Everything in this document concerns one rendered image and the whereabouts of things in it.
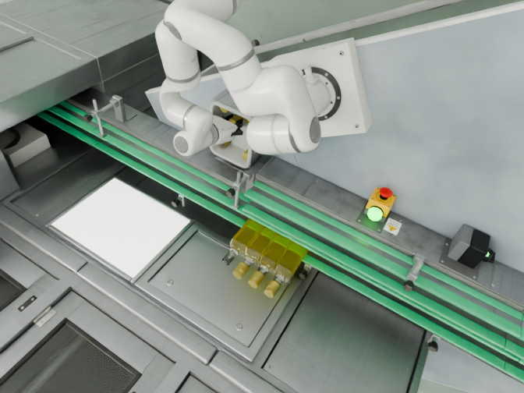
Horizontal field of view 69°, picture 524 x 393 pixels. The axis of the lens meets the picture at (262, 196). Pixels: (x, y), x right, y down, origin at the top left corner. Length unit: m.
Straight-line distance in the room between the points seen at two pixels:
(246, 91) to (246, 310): 0.76
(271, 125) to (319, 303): 0.76
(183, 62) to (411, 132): 0.64
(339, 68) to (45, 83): 1.10
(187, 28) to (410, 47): 0.55
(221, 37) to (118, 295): 0.91
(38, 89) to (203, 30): 1.02
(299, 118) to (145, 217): 0.91
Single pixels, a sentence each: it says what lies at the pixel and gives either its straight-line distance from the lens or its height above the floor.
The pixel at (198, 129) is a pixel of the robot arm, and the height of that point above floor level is 1.06.
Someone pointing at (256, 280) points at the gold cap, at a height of 1.15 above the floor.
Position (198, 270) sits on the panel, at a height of 1.15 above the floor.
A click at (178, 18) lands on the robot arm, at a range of 0.78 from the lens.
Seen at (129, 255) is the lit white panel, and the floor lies 1.24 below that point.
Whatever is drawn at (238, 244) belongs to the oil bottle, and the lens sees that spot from 1.27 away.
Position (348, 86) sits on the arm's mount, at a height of 0.80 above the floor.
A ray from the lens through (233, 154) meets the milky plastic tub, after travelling 1.42.
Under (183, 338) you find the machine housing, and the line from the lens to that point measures 1.28.
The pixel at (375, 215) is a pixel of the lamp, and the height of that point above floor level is 0.85.
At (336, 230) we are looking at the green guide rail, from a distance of 1.23.
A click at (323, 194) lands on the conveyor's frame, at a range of 1.29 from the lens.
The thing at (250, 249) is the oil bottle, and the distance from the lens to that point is 1.26.
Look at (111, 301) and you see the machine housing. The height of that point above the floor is 1.40.
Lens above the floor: 1.74
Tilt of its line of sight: 39 degrees down
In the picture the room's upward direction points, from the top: 139 degrees counter-clockwise
